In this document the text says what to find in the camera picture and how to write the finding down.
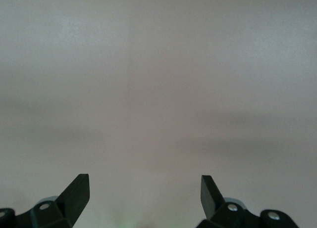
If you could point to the brown table cover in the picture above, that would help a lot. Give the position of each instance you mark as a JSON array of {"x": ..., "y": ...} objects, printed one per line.
[{"x": 158, "y": 89}]

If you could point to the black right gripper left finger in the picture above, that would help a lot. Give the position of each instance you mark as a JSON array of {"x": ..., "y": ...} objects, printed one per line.
[{"x": 62, "y": 213}]

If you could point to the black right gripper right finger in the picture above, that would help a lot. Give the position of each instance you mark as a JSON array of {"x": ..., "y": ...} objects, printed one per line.
[{"x": 223, "y": 215}]

